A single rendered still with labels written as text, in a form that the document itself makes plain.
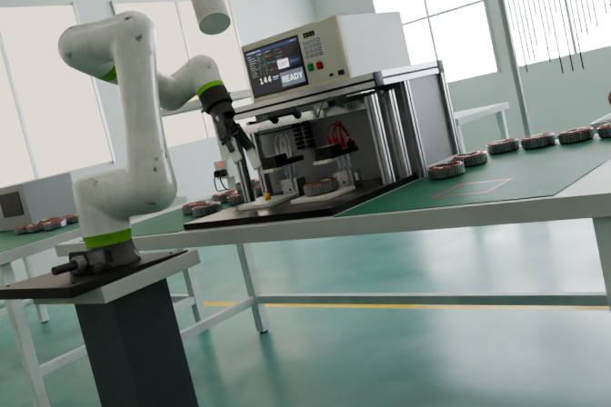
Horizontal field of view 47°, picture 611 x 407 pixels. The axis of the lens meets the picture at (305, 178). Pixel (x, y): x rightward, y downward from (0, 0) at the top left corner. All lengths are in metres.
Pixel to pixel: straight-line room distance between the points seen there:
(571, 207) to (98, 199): 1.14
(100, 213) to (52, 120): 5.30
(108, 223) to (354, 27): 1.01
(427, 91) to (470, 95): 6.63
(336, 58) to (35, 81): 5.15
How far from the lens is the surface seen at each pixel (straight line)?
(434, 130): 2.44
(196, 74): 2.26
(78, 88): 7.38
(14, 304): 3.38
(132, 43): 1.87
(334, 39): 2.28
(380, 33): 2.45
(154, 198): 1.80
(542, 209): 1.60
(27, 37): 7.24
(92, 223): 1.90
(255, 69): 2.50
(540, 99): 8.72
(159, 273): 1.86
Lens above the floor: 1.05
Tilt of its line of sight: 5 degrees down
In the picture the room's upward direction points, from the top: 13 degrees counter-clockwise
